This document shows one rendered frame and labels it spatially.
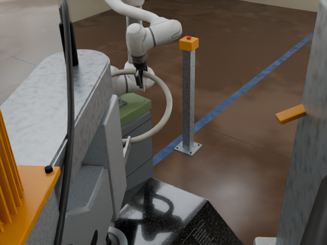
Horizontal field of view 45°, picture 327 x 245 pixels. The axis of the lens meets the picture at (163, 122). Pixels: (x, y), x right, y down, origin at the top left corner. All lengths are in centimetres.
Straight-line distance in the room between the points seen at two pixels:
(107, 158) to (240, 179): 226
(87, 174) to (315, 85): 86
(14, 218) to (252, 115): 379
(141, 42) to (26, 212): 139
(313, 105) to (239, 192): 275
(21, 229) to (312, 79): 48
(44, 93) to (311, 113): 72
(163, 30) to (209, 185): 171
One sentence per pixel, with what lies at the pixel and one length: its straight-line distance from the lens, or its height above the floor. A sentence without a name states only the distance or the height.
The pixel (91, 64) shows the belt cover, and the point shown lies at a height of 171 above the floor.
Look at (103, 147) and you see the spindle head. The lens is 125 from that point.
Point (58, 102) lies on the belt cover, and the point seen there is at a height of 171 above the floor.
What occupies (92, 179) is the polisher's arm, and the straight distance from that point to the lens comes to 124.
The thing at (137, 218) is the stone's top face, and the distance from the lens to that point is 189.
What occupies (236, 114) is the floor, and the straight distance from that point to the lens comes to 430.
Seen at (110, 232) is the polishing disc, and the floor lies 90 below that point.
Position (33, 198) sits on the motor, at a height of 173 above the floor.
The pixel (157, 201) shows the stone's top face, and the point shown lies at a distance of 197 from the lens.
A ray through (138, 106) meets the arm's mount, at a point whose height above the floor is 87.
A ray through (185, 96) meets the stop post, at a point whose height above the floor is 57.
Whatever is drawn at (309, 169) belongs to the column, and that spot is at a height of 184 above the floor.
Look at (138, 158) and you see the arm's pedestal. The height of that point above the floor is 48.
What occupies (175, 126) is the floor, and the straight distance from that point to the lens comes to 407.
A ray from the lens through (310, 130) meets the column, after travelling 58.
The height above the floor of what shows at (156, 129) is 115.
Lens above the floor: 219
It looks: 32 degrees down
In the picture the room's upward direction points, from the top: 2 degrees counter-clockwise
